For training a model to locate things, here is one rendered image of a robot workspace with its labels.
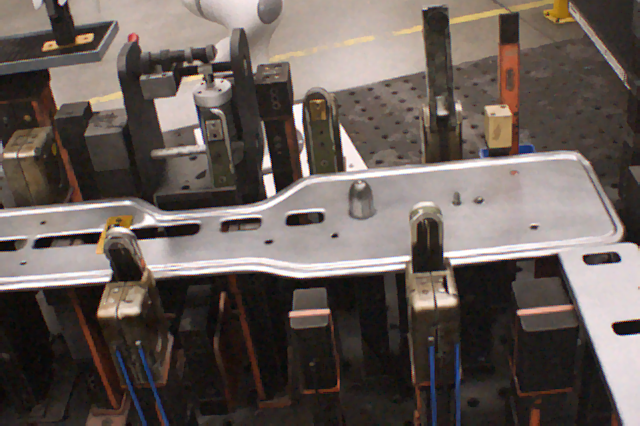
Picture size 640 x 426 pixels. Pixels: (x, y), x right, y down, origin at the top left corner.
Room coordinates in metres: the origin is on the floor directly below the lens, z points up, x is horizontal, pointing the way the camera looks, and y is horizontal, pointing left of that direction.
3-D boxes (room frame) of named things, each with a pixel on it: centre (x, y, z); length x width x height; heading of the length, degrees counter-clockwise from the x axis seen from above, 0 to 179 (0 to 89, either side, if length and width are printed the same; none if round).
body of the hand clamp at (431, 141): (1.03, -0.20, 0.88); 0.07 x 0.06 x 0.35; 175
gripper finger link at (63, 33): (1.23, 0.36, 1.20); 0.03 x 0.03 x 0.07; 4
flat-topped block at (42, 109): (1.26, 0.48, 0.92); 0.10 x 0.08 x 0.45; 85
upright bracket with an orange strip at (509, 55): (1.01, -0.30, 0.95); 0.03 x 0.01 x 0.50; 85
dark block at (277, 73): (1.10, 0.03, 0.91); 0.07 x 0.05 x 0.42; 175
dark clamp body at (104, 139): (1.11, 0.29, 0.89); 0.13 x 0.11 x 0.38; 175
